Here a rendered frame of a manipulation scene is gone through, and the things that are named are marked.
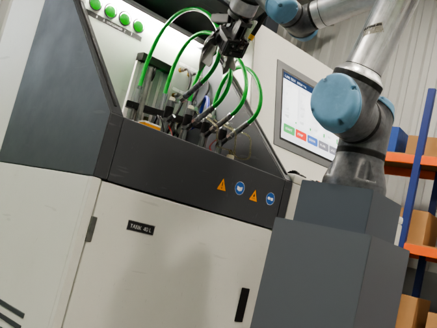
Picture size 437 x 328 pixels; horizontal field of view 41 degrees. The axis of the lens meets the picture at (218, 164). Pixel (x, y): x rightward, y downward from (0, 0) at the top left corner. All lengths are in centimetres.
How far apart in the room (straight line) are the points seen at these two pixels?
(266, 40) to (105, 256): 117
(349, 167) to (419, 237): 560
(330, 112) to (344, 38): 829
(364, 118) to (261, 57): 98
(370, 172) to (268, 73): 95
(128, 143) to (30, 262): 40
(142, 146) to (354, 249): 57
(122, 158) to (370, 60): 62
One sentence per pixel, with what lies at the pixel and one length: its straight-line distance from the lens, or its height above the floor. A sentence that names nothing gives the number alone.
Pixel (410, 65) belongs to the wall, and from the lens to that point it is 897.
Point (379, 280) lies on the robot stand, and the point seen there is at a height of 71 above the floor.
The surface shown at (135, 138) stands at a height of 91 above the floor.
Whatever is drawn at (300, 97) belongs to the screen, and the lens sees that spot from 235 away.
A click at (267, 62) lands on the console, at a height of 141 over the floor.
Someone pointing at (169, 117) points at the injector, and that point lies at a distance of 182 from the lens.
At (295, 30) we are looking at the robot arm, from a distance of 162.
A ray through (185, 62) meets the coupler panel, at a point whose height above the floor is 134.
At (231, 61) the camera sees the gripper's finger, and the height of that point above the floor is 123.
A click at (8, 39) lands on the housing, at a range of 218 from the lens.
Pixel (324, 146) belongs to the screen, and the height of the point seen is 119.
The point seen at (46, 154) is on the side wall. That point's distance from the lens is 164.
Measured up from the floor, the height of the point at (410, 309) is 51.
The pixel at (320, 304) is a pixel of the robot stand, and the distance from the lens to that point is 129.
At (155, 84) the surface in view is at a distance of 212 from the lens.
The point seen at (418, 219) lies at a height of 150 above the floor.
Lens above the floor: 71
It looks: 7 degrees up
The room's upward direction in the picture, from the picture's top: 14 degrees clockwise
